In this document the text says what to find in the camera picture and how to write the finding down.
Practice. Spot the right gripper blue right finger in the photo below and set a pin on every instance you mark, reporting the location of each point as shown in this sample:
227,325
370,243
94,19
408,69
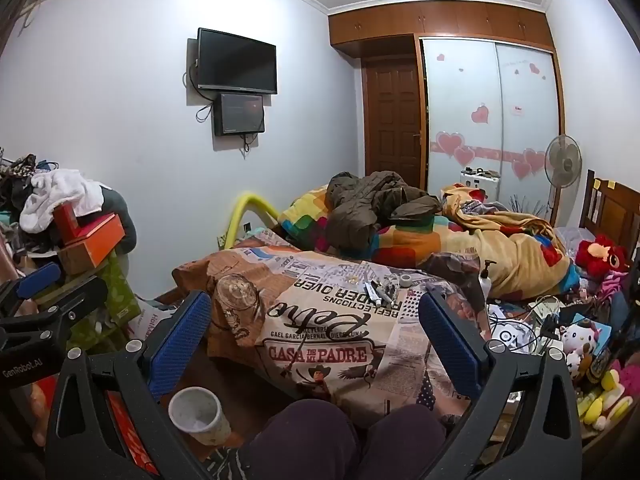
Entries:
457,343

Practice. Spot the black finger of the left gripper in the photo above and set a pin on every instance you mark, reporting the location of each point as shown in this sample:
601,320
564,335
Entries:
79,302

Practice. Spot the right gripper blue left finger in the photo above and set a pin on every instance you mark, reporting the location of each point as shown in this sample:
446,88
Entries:
170,347

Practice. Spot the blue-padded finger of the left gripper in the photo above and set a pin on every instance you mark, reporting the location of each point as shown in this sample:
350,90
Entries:
32,284

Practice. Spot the white tape roll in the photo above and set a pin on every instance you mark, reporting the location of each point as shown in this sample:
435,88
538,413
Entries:
406,280

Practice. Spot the black Sharpie marker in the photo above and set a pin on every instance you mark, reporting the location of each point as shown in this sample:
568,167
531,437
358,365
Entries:
388,294

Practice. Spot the white trash cup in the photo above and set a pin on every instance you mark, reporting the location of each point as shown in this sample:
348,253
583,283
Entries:
198,411

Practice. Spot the green leaf gift bag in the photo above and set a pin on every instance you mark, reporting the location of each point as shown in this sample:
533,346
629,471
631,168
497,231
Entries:
104,329

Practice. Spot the red box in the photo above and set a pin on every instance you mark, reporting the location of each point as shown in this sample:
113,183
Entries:
66,223

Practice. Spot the orange shoe box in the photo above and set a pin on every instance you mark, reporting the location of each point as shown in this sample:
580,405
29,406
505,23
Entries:
98,239

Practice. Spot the white pump bottle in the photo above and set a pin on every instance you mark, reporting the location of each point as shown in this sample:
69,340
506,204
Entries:
485,280

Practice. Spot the white towel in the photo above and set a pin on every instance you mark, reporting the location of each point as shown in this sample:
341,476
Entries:
54,188

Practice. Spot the newspaper print duvet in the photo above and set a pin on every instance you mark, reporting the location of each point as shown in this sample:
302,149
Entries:
313,326

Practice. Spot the beige yellow blanket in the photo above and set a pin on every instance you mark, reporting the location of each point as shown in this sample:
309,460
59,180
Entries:
525,257

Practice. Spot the Hello Kitty plush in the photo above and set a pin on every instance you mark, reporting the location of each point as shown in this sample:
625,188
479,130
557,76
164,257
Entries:
579,340

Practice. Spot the colourful checkered blanket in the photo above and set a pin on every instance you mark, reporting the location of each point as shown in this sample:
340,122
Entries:
407,247

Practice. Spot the person's dark trouser knees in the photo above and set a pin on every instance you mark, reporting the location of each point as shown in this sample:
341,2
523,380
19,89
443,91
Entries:
313,439

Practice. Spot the red plush toy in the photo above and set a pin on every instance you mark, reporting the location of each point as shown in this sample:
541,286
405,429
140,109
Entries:
601,257

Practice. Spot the brown puffer jacket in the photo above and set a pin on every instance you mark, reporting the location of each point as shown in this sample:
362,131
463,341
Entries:
360,207

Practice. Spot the wooden headboard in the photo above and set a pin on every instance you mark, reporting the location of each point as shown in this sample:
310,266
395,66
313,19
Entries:
612,209

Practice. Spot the white standing fan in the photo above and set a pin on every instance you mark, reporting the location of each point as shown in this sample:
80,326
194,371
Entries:
563,169

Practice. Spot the frosted wardrobe with hearts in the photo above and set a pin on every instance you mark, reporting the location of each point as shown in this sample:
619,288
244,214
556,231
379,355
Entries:
492,111

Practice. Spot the brown wooden door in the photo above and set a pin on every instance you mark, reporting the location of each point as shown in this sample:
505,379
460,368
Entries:
391,113

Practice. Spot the small black wall monitor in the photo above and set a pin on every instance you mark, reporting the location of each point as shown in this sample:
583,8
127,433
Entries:
235,114

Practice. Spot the large black wall television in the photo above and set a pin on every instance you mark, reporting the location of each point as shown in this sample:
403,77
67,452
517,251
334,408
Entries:
229,62

